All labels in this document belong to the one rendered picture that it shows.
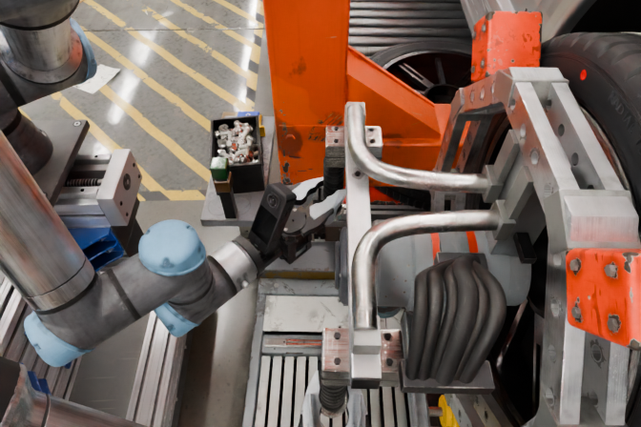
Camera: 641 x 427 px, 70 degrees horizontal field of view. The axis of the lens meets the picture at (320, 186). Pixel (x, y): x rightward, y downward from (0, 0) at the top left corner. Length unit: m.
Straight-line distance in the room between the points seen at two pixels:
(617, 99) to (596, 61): 0.06
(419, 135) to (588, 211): 0.70
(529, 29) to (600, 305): 0.41
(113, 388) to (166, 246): 0.83
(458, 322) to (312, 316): 1.06
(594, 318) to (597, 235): 0.08
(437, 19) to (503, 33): 1.77
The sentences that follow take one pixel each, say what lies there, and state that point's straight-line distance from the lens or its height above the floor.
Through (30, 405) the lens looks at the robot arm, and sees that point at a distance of 0.31.
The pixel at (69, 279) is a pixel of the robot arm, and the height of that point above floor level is 0.99.
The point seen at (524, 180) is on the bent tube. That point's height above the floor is 1.08.
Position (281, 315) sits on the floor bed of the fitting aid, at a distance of 1.51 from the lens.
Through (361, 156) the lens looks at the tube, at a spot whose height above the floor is 1.01.
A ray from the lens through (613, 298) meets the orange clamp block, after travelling 0.41.
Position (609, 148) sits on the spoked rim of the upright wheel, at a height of 1.10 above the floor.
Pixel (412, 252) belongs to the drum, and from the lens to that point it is 0.64.
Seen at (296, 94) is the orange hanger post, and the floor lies 0.83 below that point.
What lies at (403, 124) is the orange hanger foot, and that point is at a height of 0.73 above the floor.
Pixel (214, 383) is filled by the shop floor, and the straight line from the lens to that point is 1.54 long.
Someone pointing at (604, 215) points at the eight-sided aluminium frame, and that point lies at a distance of 0.48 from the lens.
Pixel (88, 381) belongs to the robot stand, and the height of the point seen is 0.21.
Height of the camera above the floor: 1.44
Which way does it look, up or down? 50 degrees down
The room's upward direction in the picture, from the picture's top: straight up
